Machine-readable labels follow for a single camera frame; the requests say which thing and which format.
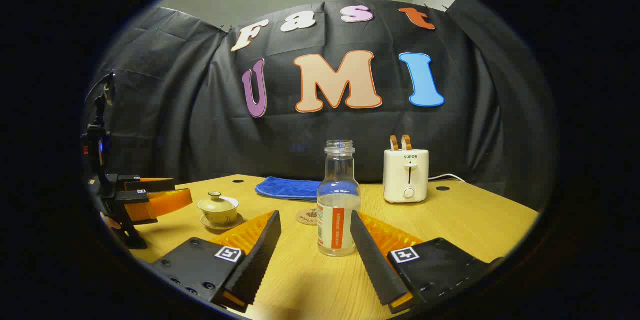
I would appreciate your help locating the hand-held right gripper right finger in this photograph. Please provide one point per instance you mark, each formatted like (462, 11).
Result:
(375, 265)

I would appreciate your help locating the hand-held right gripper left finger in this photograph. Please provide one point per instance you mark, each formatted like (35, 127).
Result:
(260, 255)

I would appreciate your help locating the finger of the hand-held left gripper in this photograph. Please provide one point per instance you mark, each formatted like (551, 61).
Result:
(145, 183)
(165, 205)

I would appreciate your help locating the cream teacup lid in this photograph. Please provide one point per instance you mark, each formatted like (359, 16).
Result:
(217, 202)

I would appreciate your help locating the round wooden coaster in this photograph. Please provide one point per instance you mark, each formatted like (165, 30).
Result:
(306, 217)

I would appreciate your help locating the clear glass water bottle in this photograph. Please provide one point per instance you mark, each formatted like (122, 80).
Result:
(339, 195)

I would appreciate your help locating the blue towel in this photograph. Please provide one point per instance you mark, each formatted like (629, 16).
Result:
(287, 188)

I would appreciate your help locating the black backdrop cloth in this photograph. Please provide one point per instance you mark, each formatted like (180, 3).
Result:
(200, 134)

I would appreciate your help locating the white toaster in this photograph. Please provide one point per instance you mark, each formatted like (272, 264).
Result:
(406, 175)

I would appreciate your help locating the toast slice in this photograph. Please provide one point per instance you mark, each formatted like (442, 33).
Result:
(394, 142)
(406, 141)

